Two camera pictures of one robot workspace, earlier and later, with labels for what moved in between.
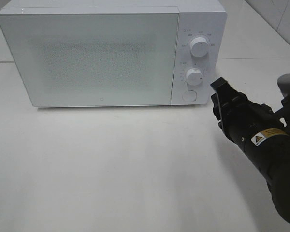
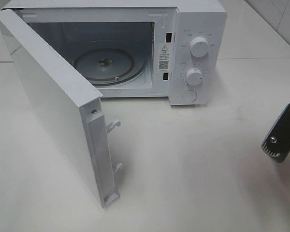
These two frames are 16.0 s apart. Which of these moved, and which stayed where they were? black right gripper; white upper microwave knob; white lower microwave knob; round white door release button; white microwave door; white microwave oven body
Moved: black right gripper; white microwave door
Stayed: round white door release button; white lower microwave knob; white upper microwave knob; white microwave oven body
